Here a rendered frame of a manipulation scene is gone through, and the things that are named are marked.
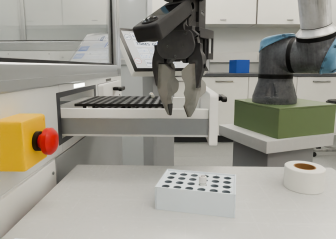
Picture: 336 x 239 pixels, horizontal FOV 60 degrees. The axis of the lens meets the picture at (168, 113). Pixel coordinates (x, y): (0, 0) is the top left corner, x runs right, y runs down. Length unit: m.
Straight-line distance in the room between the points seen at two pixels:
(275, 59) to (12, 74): 0.79
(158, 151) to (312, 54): 1.11
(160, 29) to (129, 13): 2.03
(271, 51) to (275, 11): 3.32
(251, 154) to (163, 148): 0.85
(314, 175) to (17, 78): 0.52
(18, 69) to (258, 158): 0.79
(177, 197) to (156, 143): 1.32
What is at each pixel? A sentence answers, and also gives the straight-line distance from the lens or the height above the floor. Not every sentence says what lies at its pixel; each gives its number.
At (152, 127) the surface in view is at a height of 0.85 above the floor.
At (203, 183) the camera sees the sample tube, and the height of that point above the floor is 0.80.
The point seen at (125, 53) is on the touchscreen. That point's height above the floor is 1.06.
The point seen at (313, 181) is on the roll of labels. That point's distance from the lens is 0.58.
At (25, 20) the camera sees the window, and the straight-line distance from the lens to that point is 0.59.
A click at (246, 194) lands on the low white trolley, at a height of 0.76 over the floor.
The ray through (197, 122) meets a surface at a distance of 0.63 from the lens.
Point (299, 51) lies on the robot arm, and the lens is 1.01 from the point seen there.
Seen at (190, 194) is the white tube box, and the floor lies 0.79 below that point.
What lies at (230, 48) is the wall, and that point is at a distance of 4.50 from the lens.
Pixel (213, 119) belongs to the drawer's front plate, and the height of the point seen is 0.88.
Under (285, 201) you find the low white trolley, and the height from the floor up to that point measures 0.76.
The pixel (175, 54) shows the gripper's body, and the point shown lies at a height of 1.00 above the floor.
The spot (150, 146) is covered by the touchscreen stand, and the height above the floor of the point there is 0.51.
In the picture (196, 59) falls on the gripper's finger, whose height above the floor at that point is 1.00.
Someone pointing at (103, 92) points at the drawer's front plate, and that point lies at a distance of 0.95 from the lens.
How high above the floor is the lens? 0.98
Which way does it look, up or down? 9 degrees down
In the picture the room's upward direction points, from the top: straight up
